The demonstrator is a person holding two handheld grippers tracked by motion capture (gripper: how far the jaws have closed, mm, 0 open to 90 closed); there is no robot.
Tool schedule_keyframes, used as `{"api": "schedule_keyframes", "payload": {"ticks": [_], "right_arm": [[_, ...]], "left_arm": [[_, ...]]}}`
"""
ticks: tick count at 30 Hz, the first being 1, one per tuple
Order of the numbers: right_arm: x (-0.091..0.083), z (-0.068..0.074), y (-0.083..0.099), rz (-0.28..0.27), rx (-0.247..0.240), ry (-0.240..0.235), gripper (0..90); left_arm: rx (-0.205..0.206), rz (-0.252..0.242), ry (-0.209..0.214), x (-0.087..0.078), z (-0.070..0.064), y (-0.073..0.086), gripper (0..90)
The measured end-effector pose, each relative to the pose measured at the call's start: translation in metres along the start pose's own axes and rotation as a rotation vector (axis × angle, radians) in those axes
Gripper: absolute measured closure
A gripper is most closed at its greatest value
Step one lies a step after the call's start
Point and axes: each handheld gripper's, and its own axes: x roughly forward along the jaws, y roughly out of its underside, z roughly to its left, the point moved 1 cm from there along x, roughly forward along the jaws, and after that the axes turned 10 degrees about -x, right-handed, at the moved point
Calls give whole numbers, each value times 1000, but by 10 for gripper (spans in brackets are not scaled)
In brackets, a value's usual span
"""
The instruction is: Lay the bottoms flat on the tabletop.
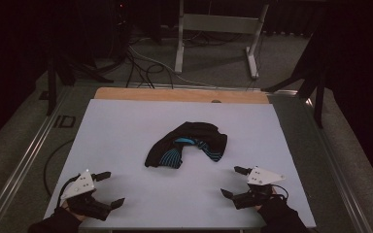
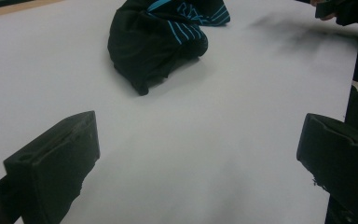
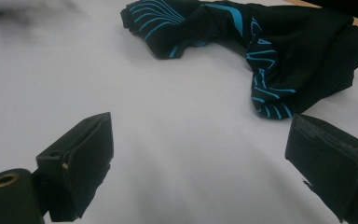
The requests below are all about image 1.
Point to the dark computer tower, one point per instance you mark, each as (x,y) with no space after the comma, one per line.
(116,29)

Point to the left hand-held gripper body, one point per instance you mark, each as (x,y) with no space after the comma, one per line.
(77,187)

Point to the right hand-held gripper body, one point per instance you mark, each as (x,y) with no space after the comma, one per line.
(262,177)

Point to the black stand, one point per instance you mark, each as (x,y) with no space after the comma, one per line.
(319,97)
(52,84)

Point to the person's left hand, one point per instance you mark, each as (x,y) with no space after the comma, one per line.
(63,205)

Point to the person's right hand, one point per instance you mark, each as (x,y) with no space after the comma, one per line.
(257,207)

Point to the metal floor rail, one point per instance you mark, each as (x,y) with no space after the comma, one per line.
(333,161)
(26,158)

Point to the black shorts with blue stripes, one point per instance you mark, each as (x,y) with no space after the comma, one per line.
(191,130)

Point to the white table cover sheet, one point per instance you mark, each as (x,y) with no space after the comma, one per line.
(116,136)

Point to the white metal stand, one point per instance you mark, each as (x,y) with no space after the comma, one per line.
(218,24)

